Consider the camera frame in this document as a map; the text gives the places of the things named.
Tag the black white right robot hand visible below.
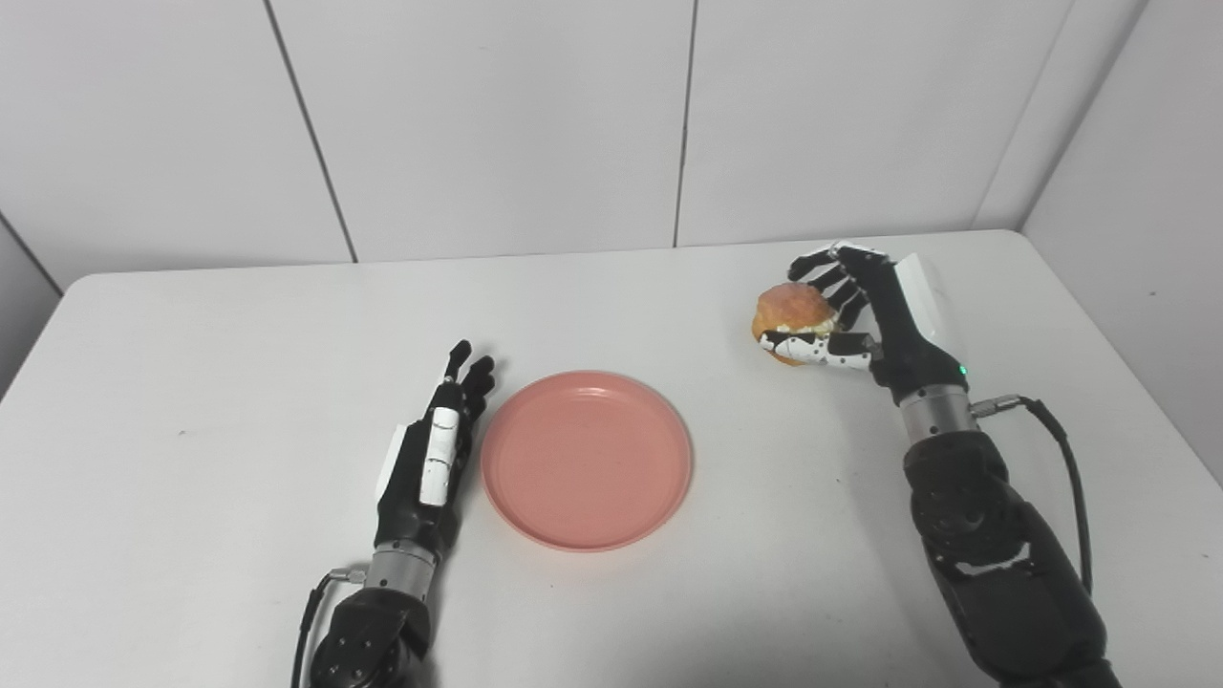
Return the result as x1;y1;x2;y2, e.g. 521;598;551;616
760;241;971;407

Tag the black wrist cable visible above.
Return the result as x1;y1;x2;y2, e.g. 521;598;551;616
970;394;1095;598
290;566;369;688

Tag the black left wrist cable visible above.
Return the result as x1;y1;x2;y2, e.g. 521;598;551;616
290;566;369;688

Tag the golden cream puff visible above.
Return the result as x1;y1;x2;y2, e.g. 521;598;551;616
751;282;840;367

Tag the pink round plate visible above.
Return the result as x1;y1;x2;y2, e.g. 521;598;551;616
480;371;694;553

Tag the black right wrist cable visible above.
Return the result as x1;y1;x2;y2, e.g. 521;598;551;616
970;394;1095;598

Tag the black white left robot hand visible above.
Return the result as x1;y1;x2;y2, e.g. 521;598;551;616
375;339;498;560

